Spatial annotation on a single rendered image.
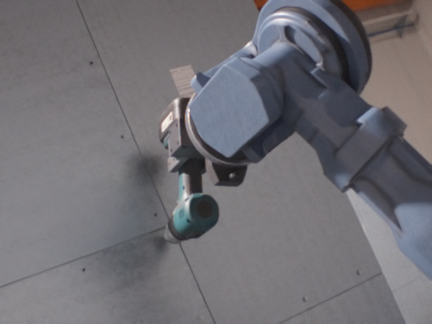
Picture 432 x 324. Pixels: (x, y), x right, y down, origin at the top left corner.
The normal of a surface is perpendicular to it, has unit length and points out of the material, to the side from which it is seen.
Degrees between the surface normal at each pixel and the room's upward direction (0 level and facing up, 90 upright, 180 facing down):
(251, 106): 106
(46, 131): 90
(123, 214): 90
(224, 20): 90
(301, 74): 78
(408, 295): 90
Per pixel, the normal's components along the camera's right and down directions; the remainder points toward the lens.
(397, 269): 0.06, -0.22
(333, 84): 0.22, -0.50
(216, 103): -0.69, 0.52
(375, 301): 0.37, -0.34
